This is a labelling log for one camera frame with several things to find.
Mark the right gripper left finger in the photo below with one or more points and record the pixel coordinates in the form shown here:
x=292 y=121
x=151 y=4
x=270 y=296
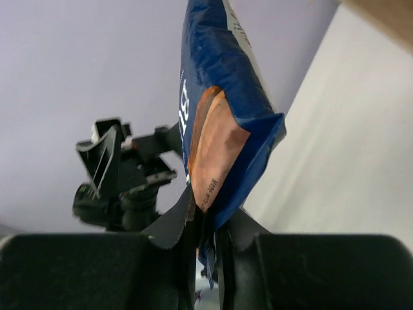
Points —
x=152 y=269

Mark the blue Burts chips bag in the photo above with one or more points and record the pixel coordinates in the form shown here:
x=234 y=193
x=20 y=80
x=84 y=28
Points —
x=227 y=123

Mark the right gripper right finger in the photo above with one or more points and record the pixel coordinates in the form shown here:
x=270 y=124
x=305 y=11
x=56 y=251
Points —
x=260 y=270

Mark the wooden two-tier shelf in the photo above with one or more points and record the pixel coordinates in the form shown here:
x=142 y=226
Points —
x=368 y=30

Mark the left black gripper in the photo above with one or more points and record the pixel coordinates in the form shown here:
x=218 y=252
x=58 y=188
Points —
x=125 y=174

